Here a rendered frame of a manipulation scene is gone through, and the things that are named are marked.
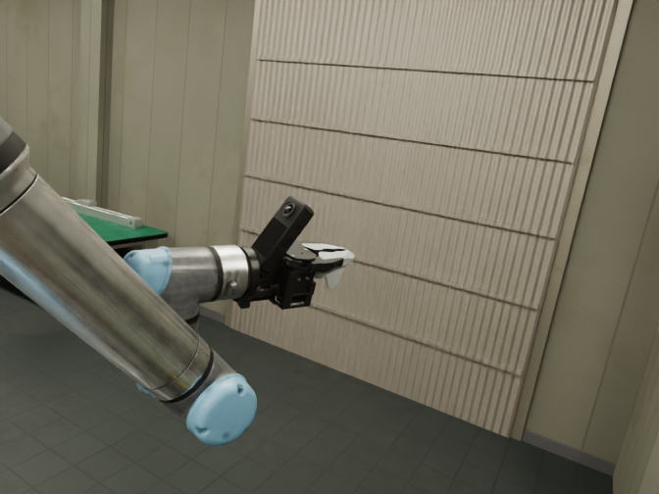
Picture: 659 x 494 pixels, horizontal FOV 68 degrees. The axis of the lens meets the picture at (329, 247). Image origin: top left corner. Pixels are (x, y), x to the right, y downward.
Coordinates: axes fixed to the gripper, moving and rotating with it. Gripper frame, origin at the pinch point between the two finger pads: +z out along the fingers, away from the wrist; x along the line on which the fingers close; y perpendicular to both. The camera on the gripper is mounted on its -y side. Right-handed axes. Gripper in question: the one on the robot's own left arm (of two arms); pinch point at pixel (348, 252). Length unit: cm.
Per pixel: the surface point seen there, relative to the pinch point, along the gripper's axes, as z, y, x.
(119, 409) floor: 32, 185, -189
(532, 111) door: 225, -35, -108
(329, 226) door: 180, 77, -209
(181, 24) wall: 121, -41, -389
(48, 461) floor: -11, 181, -159
